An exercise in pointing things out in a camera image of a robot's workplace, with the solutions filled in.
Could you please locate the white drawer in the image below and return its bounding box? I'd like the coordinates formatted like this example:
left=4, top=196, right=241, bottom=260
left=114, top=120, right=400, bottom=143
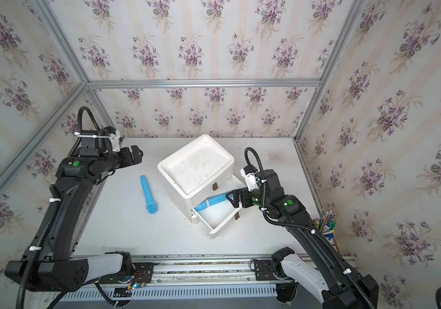
left=190, top=175, right=247, bottom=239

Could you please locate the white plastic drawer cabinet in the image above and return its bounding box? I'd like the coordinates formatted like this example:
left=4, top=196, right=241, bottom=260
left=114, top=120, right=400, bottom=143
left=157, top=134, right=235, bottom=221

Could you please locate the blue plastic tool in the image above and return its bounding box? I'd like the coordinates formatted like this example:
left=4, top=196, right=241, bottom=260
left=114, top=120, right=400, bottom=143
left=140, top=175, right=158, bottom=214

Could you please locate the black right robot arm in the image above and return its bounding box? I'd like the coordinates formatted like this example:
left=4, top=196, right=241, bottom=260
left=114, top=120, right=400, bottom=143
left=226, top=148, right=379, bottom=308

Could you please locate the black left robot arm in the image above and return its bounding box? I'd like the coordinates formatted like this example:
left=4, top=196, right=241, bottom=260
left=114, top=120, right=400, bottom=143
left=5, top=106, right=143, bottom=308

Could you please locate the pink pen cup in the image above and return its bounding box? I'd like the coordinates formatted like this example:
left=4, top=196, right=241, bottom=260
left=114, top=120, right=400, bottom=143
left=313, top=211, right=336, bottom=241

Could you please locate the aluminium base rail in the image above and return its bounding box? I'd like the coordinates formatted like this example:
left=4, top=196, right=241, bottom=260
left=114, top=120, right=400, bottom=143
left=30, top=252, right=356, bottom=309

